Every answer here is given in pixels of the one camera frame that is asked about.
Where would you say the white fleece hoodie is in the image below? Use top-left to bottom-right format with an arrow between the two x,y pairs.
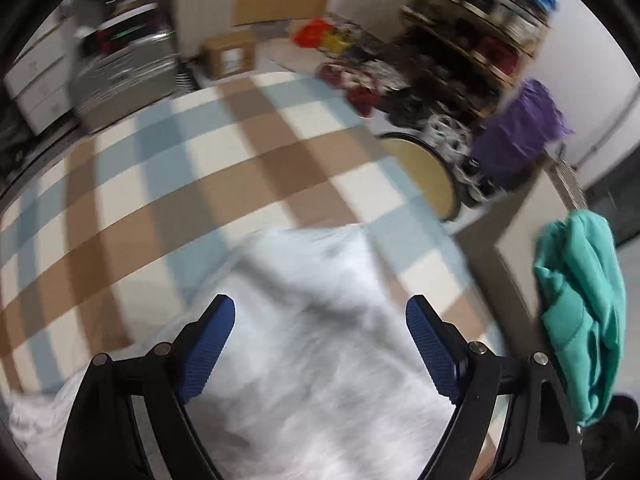
7,225 -> 506,480

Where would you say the checked bed sheet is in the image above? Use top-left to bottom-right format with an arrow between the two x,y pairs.
0,72 -> 506,411

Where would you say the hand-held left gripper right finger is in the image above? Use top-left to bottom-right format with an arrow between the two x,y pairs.
406,295 -> 586,480

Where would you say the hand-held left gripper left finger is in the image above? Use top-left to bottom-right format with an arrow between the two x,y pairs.
57,294 -> 236,480

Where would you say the red plastic bag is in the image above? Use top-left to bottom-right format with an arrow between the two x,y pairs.
291,16 -> 335,50

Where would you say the small cardboard box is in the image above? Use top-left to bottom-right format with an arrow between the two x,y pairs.
200,29 -> 259,80

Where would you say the pile of loose shoes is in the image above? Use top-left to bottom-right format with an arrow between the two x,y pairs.
320,15 -> 501,206

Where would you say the round rug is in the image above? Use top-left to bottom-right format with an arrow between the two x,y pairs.
262,35 -> 351,73

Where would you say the teal sweatshirt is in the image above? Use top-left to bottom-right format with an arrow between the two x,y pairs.
532,208 -> 628,428

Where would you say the wooden shoe rack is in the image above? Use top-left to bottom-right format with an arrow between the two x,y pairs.
402,0 -> 553,91

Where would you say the purple bag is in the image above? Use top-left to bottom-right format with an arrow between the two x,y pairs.
470,79 -> 575,196

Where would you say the yellow toy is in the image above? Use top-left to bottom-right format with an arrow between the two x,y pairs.
320,30 -> 351,53

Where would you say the black and red shoe box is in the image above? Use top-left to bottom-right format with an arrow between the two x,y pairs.
77,2 -> 168,58

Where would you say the white drawer desk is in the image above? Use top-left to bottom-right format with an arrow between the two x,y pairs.
4,12 -> 83,136

